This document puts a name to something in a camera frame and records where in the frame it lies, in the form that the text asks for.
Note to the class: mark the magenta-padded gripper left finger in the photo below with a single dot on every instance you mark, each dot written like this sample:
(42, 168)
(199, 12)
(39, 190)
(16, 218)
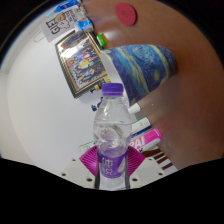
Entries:
(80, 171)

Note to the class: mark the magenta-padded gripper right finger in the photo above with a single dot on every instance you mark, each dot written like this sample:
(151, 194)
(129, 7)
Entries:
(145, 171)

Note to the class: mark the clear purple-capped water bottle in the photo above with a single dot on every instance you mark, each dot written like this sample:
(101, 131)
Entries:
(112, 133)

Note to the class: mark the white green-blue shuttlecock tube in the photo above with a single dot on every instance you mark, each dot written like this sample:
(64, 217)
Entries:
(141, 125)

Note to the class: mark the blue starry-print paper cup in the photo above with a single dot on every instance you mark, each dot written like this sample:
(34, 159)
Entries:
(143, 70)

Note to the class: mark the framed group photo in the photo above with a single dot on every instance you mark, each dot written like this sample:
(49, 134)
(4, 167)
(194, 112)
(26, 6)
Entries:
(81, 63)

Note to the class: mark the small green packet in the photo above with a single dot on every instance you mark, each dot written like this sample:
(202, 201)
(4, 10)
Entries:
(102, 40)

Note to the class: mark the white paper gift bag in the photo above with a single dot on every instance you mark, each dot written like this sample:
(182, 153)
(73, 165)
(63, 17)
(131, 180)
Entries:
(61, 26)

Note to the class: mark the flat round red coaster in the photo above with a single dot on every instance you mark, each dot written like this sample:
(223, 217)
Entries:
(126, 14)

